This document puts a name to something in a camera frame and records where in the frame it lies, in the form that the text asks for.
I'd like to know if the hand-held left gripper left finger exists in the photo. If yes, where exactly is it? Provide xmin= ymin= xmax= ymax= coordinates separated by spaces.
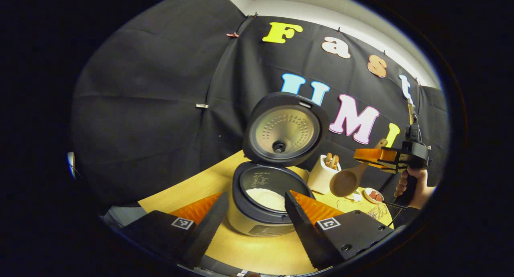
xmin=120 ymin=191 xmax=229 ymax=270

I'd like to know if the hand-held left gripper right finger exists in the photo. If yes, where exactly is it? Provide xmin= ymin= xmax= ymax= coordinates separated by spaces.
xmin=284 ymin=191 xmax=398 ymax=271

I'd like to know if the wooden spoon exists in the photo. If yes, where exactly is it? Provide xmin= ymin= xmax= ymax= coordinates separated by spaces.
xmin=329 ymin=138 xmax=388 ymax=198

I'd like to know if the wire chopstick holder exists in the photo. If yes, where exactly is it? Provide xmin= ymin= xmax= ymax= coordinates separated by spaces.
xmin=367 ymin=203 xmax=388 ymax=222

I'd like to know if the dark grey rice cooker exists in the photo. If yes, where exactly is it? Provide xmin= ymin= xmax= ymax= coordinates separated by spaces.
xmin=227 ymin=92 xmax=330 ymax=236

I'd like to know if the clear box of rice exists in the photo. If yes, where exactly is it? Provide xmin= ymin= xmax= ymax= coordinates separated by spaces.
xmin=337 ymin=199 xmax=375 ymax=218

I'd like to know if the white rice layer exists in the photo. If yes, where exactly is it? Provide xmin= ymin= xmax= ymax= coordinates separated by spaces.
xmin=246 ymin=188 xmax=287 ymax=212

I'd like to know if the round white plate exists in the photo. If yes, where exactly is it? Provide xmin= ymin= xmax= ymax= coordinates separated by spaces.
xmin=363 ymin=187 xmax=384 ymax=204

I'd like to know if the white toaster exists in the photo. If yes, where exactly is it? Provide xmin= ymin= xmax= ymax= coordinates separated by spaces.
xmin=307 ymin=155 xmax=342 ymax=194

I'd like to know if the black backdrop cloth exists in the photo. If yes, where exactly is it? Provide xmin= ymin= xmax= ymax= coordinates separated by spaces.
xmin=70 ymin=0 xmax=450 ymax=207

